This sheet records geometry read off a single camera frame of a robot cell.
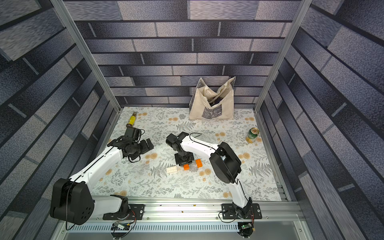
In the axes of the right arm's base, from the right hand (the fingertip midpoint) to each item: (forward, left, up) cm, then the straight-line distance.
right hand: (183, 163), depth 88 cm
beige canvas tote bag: (+31, -14, +20) cm, 39 cm away
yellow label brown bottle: (+33, +41, +1) cm, 53 cm away
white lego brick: (-4, +7, -1) cm, 8 cm away
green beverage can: (+18, -44, +7) cm, 48 cm away
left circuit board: (-32, +31, -4) cm, 45 cm away
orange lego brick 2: (+1, -9, -2) cm, 10 cm away
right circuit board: (-31, -33, -7) cm, 45 cm away
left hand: (+6, +20, +8) cm, 23 cm away
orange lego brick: (-3, -2, 0) cm, 3 cm away
